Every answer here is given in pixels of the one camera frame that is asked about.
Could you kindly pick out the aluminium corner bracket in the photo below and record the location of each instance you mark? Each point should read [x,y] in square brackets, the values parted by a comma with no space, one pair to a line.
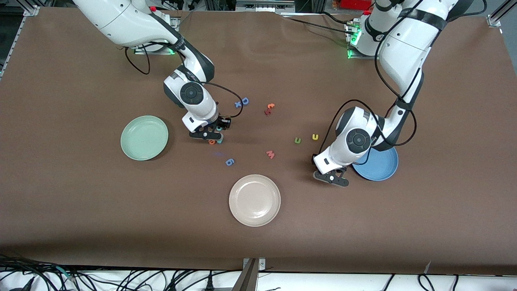
[494,18]
[32,10]

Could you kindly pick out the brown table cover mat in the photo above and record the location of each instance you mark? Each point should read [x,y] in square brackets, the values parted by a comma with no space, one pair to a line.
[80,222]

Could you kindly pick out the beige plate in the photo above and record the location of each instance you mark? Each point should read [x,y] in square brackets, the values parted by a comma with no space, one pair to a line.
[254,201]

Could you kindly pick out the pink foam letter w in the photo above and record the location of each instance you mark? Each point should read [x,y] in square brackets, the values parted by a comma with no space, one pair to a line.
[270,154]

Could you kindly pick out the blue foam letter D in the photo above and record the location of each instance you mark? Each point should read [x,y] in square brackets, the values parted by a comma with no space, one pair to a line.
[246,100]

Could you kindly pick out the blue plate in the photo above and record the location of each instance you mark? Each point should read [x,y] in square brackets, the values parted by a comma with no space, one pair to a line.
[383,165]

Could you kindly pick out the small metal bracket plate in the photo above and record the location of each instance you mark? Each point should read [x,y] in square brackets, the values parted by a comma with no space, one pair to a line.
[261,264]

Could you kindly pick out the aluminium profile post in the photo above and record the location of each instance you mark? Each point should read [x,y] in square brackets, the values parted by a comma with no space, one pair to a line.
[246,279]

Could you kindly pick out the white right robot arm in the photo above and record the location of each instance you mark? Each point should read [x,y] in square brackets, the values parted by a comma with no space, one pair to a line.
[121,20]

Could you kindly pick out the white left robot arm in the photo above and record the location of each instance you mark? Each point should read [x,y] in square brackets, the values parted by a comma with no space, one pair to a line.
[404,48]

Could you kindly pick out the aluminium table edge rail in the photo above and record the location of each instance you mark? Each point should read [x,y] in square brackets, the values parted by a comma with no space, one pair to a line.
[12,44]

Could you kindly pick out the green plate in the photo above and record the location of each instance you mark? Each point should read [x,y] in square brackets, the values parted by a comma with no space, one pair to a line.
[145,139]

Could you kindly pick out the blue foam digit six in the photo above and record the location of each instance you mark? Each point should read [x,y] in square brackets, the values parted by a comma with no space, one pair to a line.
[228,160]

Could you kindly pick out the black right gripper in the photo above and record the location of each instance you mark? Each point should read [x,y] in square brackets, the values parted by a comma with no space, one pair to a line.
[223,122]

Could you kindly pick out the red box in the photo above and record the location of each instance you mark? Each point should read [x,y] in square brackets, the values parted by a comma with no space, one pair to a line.
[355,4]

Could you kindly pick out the grey metal frame rail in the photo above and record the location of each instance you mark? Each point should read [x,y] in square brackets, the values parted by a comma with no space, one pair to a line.
[264,5]

